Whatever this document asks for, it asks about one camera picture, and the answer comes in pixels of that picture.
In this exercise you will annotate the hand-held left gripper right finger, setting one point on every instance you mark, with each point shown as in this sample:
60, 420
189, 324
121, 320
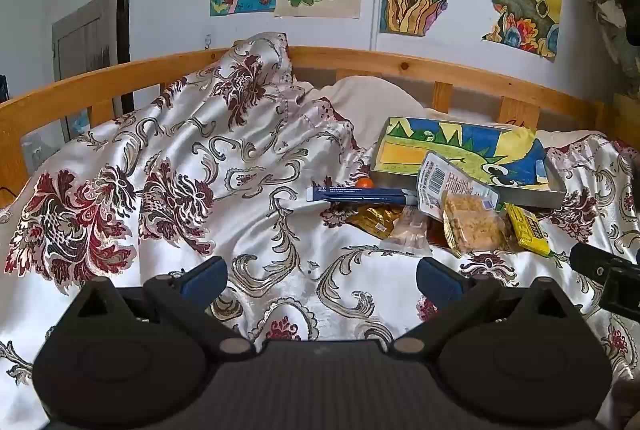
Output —
440, 281

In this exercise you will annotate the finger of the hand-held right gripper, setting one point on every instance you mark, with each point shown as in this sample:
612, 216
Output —
587, 260

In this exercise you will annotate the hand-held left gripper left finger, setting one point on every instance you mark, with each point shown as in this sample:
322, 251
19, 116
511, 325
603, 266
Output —
207, 280

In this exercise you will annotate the orange rice cracker packet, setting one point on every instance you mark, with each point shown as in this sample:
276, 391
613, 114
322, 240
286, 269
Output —
475, 222

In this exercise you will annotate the yellow snack packet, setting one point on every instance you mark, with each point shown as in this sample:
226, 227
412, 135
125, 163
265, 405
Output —
527, 227

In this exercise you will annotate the gold snack packet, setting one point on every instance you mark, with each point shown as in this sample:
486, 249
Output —
372, 219

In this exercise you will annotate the white snack packet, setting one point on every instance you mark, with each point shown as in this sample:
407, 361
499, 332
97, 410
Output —
445, 182

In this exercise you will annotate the blue stick packet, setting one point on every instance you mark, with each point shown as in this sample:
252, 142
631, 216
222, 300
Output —
360, 195

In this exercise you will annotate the small orange ball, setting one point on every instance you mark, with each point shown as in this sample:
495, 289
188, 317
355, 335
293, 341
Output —
366, 183

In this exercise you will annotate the cream pillow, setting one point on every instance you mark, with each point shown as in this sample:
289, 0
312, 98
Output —
370, 105

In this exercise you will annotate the wooden bed headboard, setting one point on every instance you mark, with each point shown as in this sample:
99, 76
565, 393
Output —
375, 62

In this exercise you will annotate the grey door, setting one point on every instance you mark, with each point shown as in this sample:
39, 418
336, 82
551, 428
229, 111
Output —
85, 55

